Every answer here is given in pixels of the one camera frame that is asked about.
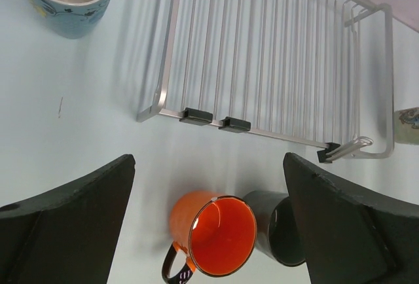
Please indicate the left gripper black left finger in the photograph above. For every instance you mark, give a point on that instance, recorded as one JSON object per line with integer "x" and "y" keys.
{"x": 68, "y": 234}

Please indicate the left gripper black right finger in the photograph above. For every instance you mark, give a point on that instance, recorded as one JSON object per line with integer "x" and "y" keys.
{"x": 349, "y": 233}

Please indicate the grey cup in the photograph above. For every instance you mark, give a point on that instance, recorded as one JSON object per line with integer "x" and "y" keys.
{"x": 277, "y": 234}

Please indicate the beige patterned cup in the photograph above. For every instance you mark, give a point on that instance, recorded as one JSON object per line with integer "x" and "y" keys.
{"x": 406, "y": 126}

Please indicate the orange cup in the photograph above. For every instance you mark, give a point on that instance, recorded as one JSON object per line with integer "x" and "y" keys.
{"x": 212, "y": 233}

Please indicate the metal wire dish rack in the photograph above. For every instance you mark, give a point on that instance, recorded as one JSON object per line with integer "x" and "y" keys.
{"x": 314, "y": 72}

